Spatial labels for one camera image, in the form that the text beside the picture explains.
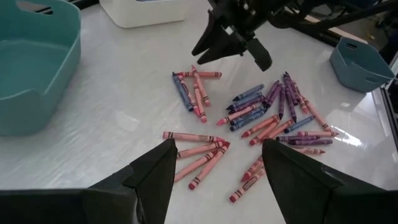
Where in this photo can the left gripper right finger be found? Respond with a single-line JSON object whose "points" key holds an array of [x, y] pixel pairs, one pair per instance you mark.
{"points": [[304, 193]]}

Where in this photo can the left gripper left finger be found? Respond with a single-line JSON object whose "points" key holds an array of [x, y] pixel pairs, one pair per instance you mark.
{"points": [[149, 186]]}

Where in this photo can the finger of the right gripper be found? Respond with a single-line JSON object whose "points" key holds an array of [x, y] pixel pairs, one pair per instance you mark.
{"points": [[211, 34], [230, 46]]}

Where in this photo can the pink crayon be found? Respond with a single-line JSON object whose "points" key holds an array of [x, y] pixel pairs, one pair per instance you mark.
{"points": [[317, 133], [199, 74], [200, 85], [301, 99], [309, 151], [199, 101], [315, 115], [188, 96], [237, 115]]}

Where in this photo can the blue crayon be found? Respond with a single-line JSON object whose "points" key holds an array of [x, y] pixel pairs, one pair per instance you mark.
{"points": [[299, 124], [182, 91], [248, 92], [248, 122], [244, 100], [247, 116]]}

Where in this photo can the red crayon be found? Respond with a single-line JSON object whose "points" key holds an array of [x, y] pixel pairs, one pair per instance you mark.
{"points": [[196, 165], [252, 169], [200, 149], [208, 166], [192, 137], [279, 129], [259, 126], [247, 186], [264, 133]]}

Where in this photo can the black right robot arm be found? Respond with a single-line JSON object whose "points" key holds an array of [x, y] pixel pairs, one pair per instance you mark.
{"points": [[357, 9]]}

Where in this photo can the white plastic bin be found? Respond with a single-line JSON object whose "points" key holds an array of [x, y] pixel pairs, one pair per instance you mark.
{"points": [[140, 15]]}

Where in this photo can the blue-grey plastic bin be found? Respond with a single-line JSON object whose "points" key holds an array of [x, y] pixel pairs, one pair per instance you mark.
{"points": [[357, 71]]}

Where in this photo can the teal plastic bin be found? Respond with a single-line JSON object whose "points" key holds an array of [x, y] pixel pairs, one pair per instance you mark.
{"points": [[40, 77]]}

